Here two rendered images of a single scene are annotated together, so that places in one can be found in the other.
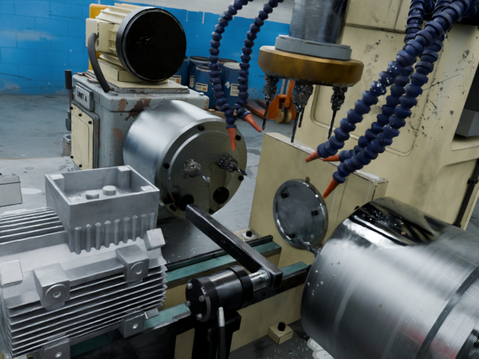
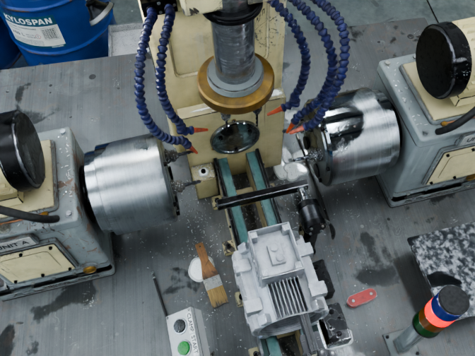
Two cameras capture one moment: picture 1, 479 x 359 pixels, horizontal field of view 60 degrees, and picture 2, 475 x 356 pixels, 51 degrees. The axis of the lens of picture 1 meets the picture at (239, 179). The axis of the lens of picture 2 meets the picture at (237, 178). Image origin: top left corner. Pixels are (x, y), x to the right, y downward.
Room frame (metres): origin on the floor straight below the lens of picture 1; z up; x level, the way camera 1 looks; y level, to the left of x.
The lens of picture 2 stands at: (0.36, 0.59, 2.19)
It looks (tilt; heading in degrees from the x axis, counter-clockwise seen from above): 59 degrees down; 301
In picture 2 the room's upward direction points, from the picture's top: 4 degrees counter-clockwise
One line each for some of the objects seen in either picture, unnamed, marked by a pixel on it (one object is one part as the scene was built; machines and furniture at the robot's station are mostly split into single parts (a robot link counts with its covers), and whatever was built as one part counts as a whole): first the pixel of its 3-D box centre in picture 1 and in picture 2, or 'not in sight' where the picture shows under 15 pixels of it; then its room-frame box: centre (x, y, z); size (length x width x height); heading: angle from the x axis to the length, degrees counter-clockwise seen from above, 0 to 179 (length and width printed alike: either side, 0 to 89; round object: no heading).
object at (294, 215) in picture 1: (297, 214); (235, 138); (0.78, -0.13, 1.02); 0.15 x 0.02 x 0.15; 41
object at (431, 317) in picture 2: not in sight; (442, 310); (0.14, 0.15, 1.14); 0.06 x 0.06 x 0.04
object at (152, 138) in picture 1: (174, 151); (116, 188); (0.99, 0.17, 1.04); 0.37 x 0.25 x 0.25; 41
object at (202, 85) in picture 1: (204, 85); not in sight; (5.99, 0.70, 0.37); 1.20 x 0.80 x 0.74; 120
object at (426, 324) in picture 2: not in sight; (435, 316); (0.14, 0.15, 1.10); 0.06 x 0.06 x 0.04
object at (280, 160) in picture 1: (313, 226); (231, 130); (0.83, -0.18, 0.97); 0.30 x 0.11 x 0.34; 41
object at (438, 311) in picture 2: not in sight; (449, 304); (0.14, 0.15, 1.19); 0.06 x 0.06 x 0.04
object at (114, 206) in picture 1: (102, 206); (275, 255); (0.51, 0.18, 1.11); 0.12 x 0.11 x 0.07; 132
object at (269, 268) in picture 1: (227, 241); (262, 195); (0.63, 0.00, 1.02); 0.26 x 0.04 x 0.03; 41
